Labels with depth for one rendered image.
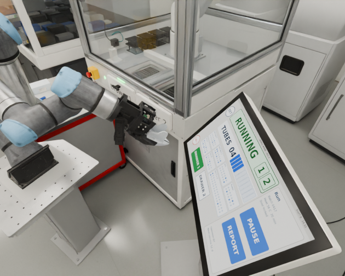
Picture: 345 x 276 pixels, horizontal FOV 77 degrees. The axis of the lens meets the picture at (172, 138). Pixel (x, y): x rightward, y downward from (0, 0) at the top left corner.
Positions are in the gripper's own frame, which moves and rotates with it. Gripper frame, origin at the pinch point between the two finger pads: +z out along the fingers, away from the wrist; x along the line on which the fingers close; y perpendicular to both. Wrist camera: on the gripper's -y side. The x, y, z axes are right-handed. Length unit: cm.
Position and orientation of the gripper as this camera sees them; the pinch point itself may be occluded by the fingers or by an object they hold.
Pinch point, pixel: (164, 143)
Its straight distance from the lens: 71.0
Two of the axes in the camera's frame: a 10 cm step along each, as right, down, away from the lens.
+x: -0.7, -6.8, 7.3
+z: 7.7, 4.3, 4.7
